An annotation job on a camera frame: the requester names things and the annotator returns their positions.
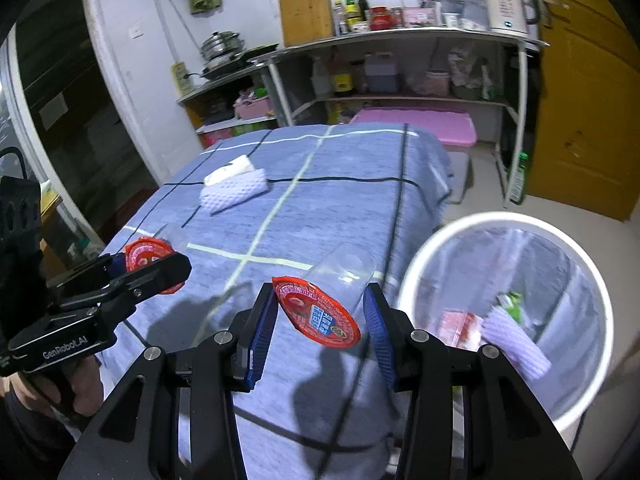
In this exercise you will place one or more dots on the green glass bottle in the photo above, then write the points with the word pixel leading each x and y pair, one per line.
pixel 520 180

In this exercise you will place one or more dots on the white electric kettle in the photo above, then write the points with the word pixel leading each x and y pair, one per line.
pixel 505 5

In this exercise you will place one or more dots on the white trash bin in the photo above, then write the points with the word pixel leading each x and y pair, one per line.
pixel 415 280

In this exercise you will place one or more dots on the black induction cooker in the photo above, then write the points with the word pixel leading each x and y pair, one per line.
pixel 225 70

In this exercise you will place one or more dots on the yellow green oil bottle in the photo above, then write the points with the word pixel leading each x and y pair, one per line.
pixel 352 12

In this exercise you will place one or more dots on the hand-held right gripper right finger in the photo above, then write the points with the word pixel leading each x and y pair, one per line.
pixel 380 340

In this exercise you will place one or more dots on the clear plastic container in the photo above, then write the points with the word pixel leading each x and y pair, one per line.
pixel 462 10

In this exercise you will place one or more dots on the red lidded container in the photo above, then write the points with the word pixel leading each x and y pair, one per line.
pixel 384 19

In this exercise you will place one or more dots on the small green bottle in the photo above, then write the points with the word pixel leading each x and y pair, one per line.
pixel 488 87

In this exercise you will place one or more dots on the pink plastic basket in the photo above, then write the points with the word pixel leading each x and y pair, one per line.
pixel 254 109

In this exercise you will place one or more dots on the long metal shelf rack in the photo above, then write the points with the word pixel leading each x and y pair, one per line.
pixel 400 40

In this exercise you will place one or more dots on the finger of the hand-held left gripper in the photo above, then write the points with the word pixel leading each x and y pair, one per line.
pixel 85 275
pixel 150 275

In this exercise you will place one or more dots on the steel steamer pot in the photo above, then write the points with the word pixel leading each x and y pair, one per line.
pixel 220 46

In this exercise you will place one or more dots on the red lid jelly cup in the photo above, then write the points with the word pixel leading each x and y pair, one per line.
pixel 145 257
pixel 320 310

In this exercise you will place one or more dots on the person's left hand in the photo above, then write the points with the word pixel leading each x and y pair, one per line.
pixel 82 390

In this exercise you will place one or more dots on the dark sauce bottle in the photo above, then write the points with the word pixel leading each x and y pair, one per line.
pixel 363 7

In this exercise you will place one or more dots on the small shelf cabinet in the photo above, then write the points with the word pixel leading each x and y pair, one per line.
pixel 225 90

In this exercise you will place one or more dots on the grey storage box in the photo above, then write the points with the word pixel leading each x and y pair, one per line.
pixel 457 175

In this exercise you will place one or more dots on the blue checked blanket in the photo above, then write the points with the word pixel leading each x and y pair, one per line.
pixel 325 210

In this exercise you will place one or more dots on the lavender foam fruit net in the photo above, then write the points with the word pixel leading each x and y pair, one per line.
pixel 232 190
pixel 515 345

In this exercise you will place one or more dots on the white plastic packet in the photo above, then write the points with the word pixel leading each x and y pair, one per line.
pixel 230 169

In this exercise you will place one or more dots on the yellow green power strip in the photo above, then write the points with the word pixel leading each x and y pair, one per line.
pixel 181 79

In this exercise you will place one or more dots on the white green wrapper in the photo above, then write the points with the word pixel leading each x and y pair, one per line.
pixel 511 305

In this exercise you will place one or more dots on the yellow label sauce bottle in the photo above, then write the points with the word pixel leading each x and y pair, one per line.
pixel 343 82

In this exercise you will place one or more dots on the pink knife holder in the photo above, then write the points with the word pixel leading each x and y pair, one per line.
pixel 420 16

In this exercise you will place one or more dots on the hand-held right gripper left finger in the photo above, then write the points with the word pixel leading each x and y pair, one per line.
pixel 262 340

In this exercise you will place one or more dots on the pink printed box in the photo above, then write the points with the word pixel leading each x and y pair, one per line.
pixel 217 136

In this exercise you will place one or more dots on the crumpled plastic bags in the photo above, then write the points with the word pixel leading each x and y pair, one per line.
pixel 465 72

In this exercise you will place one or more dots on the yellow wooden door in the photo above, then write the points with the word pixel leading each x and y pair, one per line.
pixel 585 110

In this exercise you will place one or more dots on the person's left forearm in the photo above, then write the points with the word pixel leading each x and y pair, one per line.
pixel 30 435

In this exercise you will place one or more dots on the pink milk carton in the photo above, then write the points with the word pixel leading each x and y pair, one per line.
pixel 460 330

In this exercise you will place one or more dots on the white wall switch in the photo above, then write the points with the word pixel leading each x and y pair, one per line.
pixel 135 32

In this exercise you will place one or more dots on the grey blue plastic jug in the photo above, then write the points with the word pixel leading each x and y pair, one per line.
pixel 382 75

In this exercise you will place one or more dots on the wooden cutting board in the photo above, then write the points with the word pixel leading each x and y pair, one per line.
pixel 306 10

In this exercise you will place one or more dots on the pink storage box lid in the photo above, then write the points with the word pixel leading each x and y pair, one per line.
pixel 415 125

